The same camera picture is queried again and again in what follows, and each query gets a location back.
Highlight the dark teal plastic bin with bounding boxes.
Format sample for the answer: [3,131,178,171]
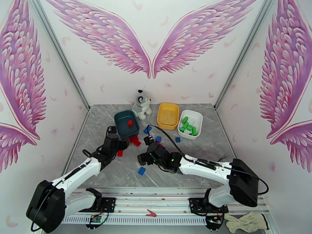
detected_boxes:
[113,110,140,138]

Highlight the grey white plush raccoon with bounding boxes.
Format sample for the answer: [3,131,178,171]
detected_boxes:
[131,89,153,121]

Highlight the yellow plastic bin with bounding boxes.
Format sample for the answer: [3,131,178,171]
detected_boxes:
[157,102,180,130]

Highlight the white plastic bin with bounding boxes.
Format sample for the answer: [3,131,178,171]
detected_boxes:
[177,109,204,139]

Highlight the small green circuit board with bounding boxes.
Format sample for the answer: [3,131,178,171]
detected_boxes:
[85,214,108,229]

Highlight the white cotton work glove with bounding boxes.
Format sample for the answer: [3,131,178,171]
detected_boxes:
[224,212,270,233]

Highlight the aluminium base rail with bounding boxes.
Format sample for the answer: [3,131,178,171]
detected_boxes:
[62,187,271,226]

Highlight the aluminium frame post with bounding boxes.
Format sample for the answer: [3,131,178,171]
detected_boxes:
[215,0,278,110]
[28,0,91,112]

